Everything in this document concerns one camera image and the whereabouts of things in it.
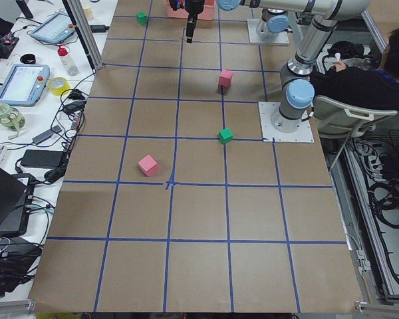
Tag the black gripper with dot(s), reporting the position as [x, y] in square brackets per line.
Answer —
[194, 6]

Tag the person hand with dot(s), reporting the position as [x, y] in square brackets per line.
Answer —
[339, 66]

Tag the pink plastic bin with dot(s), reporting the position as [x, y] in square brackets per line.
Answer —
[207, 14]

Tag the green cube far right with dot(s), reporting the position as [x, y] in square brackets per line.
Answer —
[142, 18]

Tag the green cube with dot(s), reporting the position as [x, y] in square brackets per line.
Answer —
[142, 18]
[225, 136]

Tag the pink cube centre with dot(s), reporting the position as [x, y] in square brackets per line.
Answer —
[225, 78]

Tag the pink cube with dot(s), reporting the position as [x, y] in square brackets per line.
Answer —
[225, 78]
[148, 165]

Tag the green cube near left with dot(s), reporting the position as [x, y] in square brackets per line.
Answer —
[225, 136]

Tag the red cap squeeze bottle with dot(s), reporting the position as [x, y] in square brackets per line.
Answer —
[67, 61]

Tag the teach pendant far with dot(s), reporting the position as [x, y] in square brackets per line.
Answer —
[54, 30]

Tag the teach pendant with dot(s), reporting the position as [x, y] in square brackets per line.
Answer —
[54, 30]
[24, 84]

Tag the pink cube far left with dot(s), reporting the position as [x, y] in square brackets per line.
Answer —
[148, 165]

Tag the yellow tape roll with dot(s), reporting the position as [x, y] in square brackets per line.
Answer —
[59, 86]

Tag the white chair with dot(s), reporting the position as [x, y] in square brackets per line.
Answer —
[339, 120]

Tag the teach pendant near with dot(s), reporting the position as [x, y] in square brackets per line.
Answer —
[24, 84]

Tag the black power adapter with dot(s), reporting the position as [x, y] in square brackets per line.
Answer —
[42, 158]

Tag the person in black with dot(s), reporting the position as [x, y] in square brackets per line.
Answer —
[373, 89]

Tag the black laptop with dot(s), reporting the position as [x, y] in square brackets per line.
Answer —
[16, 194]

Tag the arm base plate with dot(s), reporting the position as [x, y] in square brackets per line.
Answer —
[280, 39]
[276, 128]

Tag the aluminium frame post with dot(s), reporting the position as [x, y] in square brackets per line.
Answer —
[78, 18]

